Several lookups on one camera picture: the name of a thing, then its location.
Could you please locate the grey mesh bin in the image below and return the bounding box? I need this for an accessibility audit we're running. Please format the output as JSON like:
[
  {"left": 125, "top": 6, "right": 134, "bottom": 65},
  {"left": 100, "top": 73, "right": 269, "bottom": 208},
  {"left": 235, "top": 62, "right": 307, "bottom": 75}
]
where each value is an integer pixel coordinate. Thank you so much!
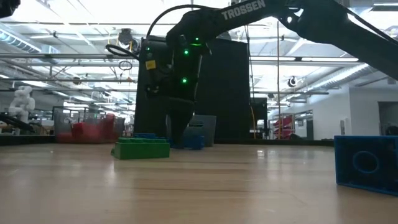
[{"left": 52, "top": 106, "right": 126, "bottom": 144}]

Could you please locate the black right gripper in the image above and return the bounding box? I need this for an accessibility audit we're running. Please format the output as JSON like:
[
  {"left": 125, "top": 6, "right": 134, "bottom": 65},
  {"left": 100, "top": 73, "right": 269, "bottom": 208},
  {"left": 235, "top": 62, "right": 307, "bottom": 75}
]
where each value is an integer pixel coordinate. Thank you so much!
[{"left": 166, "top": 43, "right": 205, "bottom": 149}]

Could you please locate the green 2x4 toy brick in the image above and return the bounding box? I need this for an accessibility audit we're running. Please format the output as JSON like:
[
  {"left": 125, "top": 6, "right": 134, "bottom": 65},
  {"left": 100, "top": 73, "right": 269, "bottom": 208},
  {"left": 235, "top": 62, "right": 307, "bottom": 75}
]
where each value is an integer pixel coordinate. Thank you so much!
[{"left": 110, "top": 138, "right": 171, "bottom": 161}]

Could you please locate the blue 2x2 toy brick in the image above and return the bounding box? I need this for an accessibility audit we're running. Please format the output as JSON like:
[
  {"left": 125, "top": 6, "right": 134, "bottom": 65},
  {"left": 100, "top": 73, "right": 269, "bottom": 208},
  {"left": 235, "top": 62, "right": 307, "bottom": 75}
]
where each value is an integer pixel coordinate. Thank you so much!
[{"left": 334, "top": 135, "right": 398, "bottom": 197}]

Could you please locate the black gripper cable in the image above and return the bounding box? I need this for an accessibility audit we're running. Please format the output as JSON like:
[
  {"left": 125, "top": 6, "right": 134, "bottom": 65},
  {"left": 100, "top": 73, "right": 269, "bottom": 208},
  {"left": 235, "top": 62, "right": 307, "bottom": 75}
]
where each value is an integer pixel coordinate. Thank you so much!
[{"left": 104, "top": 4, "right": 218, "bottom": 60}]

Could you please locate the grey plastic bin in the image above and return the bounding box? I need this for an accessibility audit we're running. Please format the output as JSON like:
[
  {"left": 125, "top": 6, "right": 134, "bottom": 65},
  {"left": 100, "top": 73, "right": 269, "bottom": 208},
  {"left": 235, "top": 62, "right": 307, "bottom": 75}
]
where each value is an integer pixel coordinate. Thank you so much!
[{"left": 183, "top": 114, "right": 218, "bottom": 147}]

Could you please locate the white wall unit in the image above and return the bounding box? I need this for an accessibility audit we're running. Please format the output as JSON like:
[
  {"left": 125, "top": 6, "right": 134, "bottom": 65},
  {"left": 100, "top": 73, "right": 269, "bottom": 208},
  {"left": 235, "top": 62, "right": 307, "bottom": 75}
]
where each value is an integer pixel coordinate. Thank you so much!
[{"left": 338, "top": 116, "right": 351, "bottom": 139}]

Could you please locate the red background shelf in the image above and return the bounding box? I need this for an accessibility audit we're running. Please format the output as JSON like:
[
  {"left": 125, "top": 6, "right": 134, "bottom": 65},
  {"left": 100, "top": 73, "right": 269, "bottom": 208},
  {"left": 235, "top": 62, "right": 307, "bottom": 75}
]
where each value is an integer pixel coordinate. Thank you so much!
[{"left": 272, "top": 114, "right": 295, "bottom": 139}]

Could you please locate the background wooden workbench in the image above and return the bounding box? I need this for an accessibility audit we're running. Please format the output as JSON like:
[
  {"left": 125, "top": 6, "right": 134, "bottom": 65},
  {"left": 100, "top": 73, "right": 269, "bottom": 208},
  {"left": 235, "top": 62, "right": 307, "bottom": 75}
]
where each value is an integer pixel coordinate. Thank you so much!
[{"left": 0, "top": 123, "right": 53, "bottom": 136}]

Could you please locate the orange 2x4 toy brick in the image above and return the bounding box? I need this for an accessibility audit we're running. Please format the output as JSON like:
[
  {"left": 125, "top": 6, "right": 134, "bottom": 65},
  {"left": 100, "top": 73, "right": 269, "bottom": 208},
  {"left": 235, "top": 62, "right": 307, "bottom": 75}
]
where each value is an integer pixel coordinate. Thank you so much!
[
  {"left": 72, "top": 123, "right": 85, "bottom": 141},
  {"left": 104, "top": 113, "right": 116, "bottom": 141}
]

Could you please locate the black folding partition screen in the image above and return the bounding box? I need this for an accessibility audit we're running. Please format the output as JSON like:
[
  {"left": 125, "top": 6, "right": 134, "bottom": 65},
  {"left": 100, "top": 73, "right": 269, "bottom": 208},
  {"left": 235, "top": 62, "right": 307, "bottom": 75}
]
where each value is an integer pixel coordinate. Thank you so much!
[{"left": 133, "top": 34, "right": 251, "bottom": 141}]

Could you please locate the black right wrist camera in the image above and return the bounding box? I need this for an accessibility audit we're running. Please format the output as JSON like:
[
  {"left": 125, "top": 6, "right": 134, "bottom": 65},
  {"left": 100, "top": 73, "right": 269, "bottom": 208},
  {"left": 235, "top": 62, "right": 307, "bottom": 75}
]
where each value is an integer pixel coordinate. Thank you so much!
[{"left": 138, "top": 35, "right": 175, "bottom": 97}]

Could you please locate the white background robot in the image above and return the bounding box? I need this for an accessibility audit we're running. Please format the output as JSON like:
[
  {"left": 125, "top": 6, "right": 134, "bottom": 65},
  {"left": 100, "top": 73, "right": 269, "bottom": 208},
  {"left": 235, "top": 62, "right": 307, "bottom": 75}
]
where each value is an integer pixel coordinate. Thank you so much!
[{"left": 7, "top": 85, "right": 37, "bottom": 125}]

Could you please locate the black background cabinet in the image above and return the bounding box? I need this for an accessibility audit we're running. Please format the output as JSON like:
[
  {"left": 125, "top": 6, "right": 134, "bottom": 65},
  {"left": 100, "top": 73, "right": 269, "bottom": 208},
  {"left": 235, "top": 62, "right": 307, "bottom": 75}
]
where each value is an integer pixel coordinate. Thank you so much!
[{"left": 250, "top": 98, "right": 268, "bottom": 134}]

